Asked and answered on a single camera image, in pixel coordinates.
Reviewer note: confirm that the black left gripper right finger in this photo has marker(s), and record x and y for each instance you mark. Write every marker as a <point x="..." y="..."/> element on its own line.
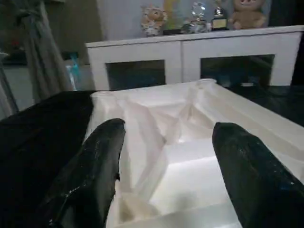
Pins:
<point x="261" y="190"/>

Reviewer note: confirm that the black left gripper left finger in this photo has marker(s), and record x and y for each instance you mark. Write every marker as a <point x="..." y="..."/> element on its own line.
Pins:
<point x="90" y="180"/>

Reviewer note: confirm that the white plastic table top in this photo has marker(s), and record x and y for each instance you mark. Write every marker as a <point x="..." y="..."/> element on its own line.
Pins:
<point x="190" y="166"/>

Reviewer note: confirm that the black work surface mat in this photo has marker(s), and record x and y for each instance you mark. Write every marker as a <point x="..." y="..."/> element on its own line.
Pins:
<point x="38" y="133"/>

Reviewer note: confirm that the grey curtain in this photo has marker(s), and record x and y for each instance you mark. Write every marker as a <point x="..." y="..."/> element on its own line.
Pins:
<point x="45" y="52"/>

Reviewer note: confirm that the white glass-door cabinet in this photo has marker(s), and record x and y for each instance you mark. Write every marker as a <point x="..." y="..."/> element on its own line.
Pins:
<point x="142" y="50"/>

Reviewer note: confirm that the small gold trophy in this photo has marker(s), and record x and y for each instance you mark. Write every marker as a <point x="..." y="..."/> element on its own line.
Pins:
<point x="219" y="19"/>

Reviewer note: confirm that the brown teddy bear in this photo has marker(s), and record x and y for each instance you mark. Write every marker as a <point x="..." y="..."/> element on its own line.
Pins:
<point x="247" y="14"/>

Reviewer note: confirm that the small grey cabinet ornament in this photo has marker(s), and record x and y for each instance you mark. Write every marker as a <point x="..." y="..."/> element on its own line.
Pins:
<point x="197" y="19"/>

